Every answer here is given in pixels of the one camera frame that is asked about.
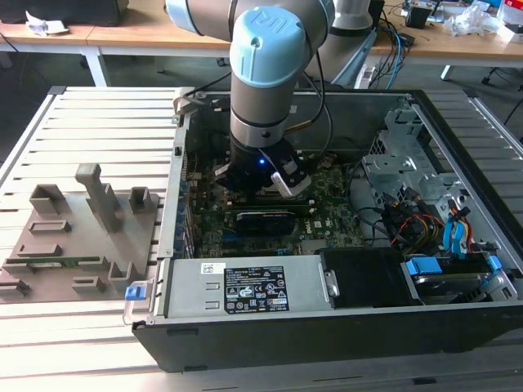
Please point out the hard disk blue carrier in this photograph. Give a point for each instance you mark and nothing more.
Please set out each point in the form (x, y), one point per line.
(445, 281)

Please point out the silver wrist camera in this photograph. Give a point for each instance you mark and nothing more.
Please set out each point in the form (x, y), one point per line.
(292, 181)

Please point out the crumpled white paper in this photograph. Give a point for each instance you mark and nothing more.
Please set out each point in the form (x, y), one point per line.
(45, 25)

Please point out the wooden desk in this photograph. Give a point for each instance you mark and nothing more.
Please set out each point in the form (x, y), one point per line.
(122, 36)

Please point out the black pen holder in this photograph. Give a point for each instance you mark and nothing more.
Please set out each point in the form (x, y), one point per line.
(418, 18)

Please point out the small black adapter box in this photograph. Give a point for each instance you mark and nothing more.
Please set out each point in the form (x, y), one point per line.
(406, 39)

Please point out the blue case latch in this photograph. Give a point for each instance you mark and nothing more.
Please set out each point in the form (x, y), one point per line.
(134, 293)

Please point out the black graphics card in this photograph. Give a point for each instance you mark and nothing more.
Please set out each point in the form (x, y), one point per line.
(265, 222)

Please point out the white power strip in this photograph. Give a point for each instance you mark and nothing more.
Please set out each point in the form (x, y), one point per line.
(367, 75)

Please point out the grey power supply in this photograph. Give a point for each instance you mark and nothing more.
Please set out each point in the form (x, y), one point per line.
(192, 294)

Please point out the black RAM slot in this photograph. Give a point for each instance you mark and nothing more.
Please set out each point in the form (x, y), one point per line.
(304, 202)
(302, 209)

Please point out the metal drive cage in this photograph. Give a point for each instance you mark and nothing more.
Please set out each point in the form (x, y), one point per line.
(388, 167)

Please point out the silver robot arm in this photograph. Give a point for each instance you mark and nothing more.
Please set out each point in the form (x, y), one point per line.
(265, 53)

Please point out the black equipment case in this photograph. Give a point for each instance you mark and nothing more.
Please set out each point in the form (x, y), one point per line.
(61, 10)

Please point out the green motherboard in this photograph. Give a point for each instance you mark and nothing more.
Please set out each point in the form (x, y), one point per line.
(327, 220)

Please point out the green RAM stick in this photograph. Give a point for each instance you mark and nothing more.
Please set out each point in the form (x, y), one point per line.
(77, 260)

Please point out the black plastic shroud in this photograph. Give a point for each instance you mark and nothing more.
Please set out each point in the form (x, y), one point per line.
(363, 277)

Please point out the black and grey PC case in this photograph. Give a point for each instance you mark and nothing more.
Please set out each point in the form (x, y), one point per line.
(286, 347)

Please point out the clear plastic bag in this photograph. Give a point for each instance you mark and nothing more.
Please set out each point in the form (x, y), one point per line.
(470, 20)

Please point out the grey parts rack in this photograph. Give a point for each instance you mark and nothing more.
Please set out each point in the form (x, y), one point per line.
(81, 245)

